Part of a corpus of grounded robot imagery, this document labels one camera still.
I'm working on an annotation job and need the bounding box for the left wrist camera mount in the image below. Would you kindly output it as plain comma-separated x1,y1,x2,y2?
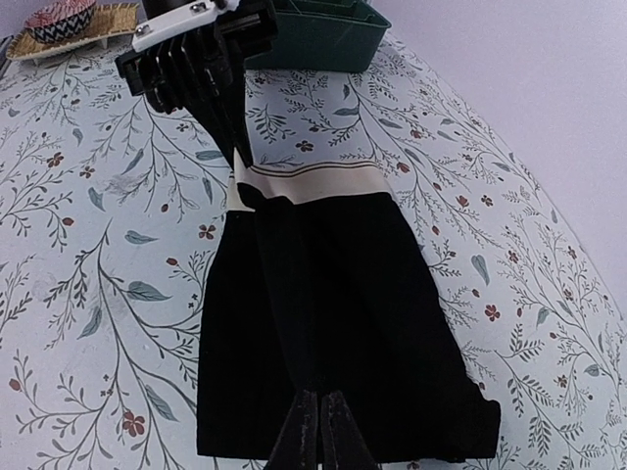
132,0,240,53

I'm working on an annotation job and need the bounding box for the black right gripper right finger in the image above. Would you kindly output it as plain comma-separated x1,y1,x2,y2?
320,391,375,470

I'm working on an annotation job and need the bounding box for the red patterned bowl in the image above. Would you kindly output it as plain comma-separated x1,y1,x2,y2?
24,0,96,44

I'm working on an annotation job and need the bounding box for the floral patterned table mat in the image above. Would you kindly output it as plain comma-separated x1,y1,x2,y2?
1,37,626,469

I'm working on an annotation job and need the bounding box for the woven bamboo mat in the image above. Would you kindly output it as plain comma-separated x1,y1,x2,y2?
5,2,141,63

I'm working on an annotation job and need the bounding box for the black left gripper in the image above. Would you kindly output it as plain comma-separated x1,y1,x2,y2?
116,1,278,167

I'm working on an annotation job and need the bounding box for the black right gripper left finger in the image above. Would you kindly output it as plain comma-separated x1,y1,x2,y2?
266,391,320,470

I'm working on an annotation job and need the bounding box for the dark green divided tray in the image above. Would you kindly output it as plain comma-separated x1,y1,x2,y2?
246,0,391,73

